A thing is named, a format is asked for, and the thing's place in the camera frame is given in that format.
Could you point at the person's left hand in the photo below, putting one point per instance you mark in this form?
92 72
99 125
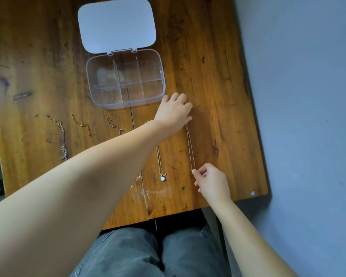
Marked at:
171 115

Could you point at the person's right hand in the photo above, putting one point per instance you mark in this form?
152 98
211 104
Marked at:
214 184

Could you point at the person's left middle finger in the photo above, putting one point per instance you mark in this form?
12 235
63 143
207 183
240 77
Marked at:
182 98

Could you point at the person's left little finger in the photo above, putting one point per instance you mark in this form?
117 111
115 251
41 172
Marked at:
166 98

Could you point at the person's right thumb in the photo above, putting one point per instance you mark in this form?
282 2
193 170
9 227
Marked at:
199 183

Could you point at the person's left thumb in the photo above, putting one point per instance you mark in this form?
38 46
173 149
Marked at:
189 119

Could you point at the person's right forearm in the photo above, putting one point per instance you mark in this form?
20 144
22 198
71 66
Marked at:
248 245

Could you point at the person's left forearm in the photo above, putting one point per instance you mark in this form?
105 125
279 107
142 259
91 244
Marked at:
83 187

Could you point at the clear plastic compartment box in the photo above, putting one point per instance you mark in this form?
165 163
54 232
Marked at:
118 28

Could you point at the person's grey trousers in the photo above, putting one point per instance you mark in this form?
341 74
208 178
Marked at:
127 253

